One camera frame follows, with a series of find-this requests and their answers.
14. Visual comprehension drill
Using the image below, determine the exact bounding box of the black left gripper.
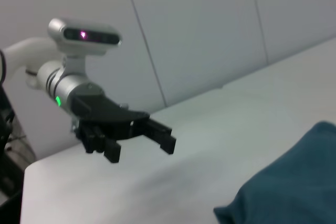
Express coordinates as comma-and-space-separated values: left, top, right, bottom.
71, 93, 177, 164

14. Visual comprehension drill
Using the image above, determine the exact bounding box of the blue shirt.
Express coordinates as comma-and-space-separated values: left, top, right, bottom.
214, 121, 336, 224

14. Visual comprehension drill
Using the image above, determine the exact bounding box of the black robot torso stand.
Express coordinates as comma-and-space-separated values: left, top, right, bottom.
0, 49, 36, 224

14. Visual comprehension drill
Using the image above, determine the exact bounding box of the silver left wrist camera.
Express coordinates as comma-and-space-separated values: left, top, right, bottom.
47, 18, 123, 78

